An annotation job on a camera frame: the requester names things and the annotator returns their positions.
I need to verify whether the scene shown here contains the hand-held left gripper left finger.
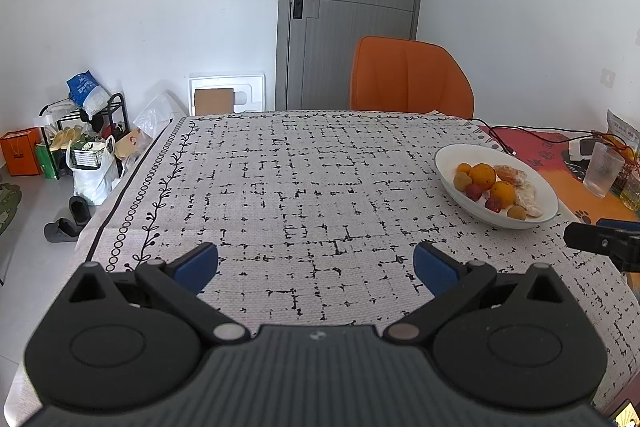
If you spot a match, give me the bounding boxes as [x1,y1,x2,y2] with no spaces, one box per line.
[65,243,250,348]

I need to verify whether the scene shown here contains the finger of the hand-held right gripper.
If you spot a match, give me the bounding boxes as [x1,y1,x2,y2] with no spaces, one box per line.
[564,223,640,273]
[597,218,640,234]

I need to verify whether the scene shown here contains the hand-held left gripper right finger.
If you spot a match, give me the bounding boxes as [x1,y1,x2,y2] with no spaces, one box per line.
[382,241,576,347]

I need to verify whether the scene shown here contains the large orange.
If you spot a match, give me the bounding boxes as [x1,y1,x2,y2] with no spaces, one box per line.
[469,163,497,188]
[490,181,517,206]

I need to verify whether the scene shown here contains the white bowl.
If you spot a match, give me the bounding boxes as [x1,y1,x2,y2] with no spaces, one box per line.
[435,144,559,229]

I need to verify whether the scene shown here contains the yellow liquid bottle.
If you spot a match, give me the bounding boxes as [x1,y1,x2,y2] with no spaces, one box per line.
[620,167,640,212]

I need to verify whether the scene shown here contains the clear plastic cup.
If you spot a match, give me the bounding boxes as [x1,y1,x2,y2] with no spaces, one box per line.
[582,142,626,199]

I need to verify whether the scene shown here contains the white power adapter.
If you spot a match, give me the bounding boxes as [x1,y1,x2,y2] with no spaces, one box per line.
[567,138,606,168]

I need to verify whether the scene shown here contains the printed snack packet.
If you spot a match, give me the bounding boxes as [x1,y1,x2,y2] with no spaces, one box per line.
[606,109,640,152]

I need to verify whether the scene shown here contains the red patterned table mat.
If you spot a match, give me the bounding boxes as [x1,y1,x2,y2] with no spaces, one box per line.
[470,119,640,228]

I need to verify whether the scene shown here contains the white black patterned tablecloth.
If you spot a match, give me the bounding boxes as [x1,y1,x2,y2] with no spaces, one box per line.
[77,109,640,413]

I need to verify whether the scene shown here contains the grey slipper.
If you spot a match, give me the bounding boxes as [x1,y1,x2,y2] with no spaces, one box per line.
[68,195,92,225]
[43,218,83,244]

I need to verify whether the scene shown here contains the white plastic shopping bag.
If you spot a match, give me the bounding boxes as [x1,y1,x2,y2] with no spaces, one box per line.
[66,134,121,206]

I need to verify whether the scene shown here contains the tan paper bag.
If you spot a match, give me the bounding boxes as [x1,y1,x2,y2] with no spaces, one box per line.
[114,129,146,158]

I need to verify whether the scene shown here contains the striped box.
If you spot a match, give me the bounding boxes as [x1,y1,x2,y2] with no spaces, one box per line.
[70,146,108,170]

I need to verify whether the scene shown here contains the translucent plastic bag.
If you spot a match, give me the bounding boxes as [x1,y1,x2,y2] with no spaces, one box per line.
[132,91,188,142]

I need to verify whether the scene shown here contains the brown cardboard piece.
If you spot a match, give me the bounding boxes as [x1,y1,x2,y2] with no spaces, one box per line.
[194,89,235,116]

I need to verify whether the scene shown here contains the black metal rack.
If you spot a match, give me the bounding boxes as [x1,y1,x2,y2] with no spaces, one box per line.
[39,93,130,180]

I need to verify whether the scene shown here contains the white foam packaging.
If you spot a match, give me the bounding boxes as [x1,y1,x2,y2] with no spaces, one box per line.
[188,72,266,116]

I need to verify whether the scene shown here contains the green box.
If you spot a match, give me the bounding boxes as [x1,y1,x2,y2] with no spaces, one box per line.
[35,142,60,180]

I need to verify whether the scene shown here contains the yellow slippers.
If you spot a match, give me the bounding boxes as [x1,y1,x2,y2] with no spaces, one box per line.
[49,126,86,152]

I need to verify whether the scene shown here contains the orange chair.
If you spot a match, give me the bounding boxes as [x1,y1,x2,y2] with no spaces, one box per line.
[349,36,475,120]

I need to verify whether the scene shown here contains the green rug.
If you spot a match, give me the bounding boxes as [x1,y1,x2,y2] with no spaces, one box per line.
[0,183,23,238]

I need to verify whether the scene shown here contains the orange paper bag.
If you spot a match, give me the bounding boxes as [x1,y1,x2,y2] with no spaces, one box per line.
[0,127,43,178]

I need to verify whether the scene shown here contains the blue white plastic bag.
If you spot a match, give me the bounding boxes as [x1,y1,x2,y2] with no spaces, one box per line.
[66,71,111,118]

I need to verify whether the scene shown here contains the grey door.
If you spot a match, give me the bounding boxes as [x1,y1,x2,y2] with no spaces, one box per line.
[275,0,428,112]

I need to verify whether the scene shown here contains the black cable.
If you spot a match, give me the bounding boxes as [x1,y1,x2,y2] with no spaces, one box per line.
[472,118,601,156]

